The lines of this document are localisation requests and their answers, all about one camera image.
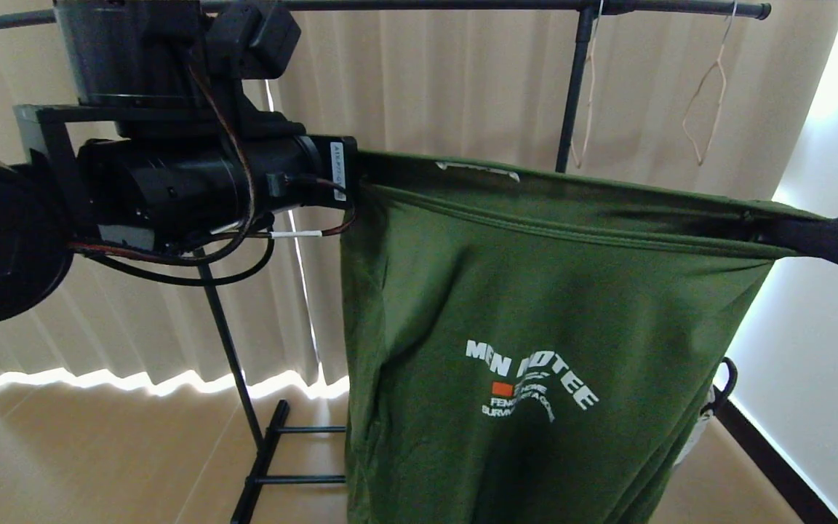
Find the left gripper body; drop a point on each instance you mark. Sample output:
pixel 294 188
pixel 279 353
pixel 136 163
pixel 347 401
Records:
pixel 186 182

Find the green long-sleeved shirt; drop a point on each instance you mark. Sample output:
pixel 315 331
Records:
pixel 506 291

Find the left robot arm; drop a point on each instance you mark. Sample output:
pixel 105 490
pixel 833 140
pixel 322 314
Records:
pixel 4 233

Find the black clothes rack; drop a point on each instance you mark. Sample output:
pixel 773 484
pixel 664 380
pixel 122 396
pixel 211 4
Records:
pixel 572 80

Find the pink clothes hanger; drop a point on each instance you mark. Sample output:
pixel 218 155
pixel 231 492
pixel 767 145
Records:
pixel 717 73
pixel 591 94

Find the white laundry basket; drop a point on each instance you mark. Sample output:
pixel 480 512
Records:
pixel 710 422

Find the beige curtain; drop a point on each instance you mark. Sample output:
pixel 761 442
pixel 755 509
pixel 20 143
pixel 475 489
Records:
pixel 448 80

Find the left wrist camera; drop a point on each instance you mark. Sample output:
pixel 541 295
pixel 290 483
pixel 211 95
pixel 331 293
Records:
pixel 255 36

